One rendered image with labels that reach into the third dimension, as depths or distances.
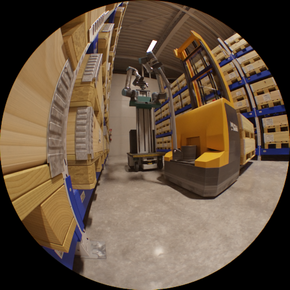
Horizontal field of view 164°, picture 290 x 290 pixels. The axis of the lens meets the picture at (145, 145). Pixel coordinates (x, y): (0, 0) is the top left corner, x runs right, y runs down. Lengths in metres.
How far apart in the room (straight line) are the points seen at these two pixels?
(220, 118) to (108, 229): 1.13
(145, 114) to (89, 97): 1.90
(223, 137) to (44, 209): 0.96
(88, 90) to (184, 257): 0.80
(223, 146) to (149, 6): 7.41
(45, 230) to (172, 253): 0.45
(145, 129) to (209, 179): 1.70
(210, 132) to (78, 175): 0.98
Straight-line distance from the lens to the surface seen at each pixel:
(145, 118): 2.23
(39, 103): 0.16
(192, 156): 1.02
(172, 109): 1.15
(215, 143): 0.94
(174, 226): 0.63
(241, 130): 1.53
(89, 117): 0.43
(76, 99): 0.47
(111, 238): 0.59
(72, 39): 0.25
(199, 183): 0.88
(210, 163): 0.81
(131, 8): 7.64
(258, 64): 3.44
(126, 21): 7.93
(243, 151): 1.52
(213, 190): 0.88
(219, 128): 0.93
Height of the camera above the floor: 0.44
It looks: 1 degrees up
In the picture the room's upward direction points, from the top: 2 degrees counter-clockwise
